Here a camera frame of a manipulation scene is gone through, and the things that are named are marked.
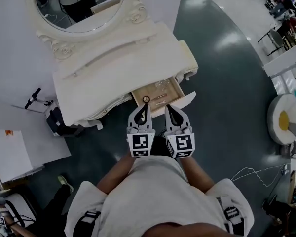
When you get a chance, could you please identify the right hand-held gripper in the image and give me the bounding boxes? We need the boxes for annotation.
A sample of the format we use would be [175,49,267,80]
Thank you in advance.
[164,104,196,159]

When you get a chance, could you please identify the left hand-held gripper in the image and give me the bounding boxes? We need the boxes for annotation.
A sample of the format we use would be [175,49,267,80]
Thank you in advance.
[126,104,156,158]

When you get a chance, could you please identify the wooden vanity drawer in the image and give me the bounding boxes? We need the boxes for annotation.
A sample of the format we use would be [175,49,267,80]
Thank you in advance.
[131,76,197,117]

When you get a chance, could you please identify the clear plastic makeup items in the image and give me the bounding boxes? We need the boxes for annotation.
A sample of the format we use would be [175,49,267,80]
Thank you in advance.
[154,79,170,88]

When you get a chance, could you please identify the cream white vanity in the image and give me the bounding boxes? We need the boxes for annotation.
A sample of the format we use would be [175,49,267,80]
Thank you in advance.
[36,21,199,130]

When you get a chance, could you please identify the person's right forearm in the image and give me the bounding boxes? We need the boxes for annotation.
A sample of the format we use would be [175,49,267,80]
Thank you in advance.
[179,156,216,195]

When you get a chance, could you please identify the person's left forearm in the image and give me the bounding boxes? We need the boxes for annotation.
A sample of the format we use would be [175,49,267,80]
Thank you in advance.
[96,154,139,195]

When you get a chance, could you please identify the person's black trousers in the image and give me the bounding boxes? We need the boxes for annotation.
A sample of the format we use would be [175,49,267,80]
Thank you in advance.
[149,135,174,158]

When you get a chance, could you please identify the person's white shirt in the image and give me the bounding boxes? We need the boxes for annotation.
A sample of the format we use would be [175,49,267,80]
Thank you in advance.
[64,154,255,237]

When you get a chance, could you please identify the black and white scooter base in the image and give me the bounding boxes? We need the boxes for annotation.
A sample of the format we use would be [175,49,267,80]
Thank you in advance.
[45,106,83,137]

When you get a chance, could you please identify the round white and yellow cushion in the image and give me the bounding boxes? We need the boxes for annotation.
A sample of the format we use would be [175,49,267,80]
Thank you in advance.
[266,92,296,146]

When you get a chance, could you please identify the white side table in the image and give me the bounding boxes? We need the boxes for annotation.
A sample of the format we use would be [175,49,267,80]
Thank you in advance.
[263,57,296,96]

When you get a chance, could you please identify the white board table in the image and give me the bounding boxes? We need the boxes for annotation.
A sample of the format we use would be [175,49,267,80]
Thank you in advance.
[0,129,45,184]

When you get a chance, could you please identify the wooden board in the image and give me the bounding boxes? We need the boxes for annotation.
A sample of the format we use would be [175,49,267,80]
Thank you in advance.
[289,170,296,205]

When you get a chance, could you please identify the black bag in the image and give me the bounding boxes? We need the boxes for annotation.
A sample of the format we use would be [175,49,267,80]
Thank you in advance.
[262,194,296,232]

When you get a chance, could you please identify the white seat chair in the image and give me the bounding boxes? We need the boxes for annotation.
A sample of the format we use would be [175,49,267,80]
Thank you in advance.
[3,193,39,228]

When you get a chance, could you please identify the white floor cable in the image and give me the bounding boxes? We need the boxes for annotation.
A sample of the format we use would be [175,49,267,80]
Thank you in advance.
[230,165,290,185]

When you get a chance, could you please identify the black and white harness strap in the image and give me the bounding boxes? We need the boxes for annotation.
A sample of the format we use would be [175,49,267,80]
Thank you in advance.
[216,196,245,235]
[75,209,102,237]

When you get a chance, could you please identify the black scooter handlebar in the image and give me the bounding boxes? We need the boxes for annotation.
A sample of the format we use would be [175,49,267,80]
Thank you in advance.
[24,87,54,110]

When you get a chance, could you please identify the oval mirror with carved frame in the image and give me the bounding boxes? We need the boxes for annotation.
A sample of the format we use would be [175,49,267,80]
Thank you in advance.
[25,0,148,60]

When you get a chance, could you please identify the black frame chair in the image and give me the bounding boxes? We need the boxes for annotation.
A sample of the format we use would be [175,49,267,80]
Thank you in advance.
[258,28,291,57]

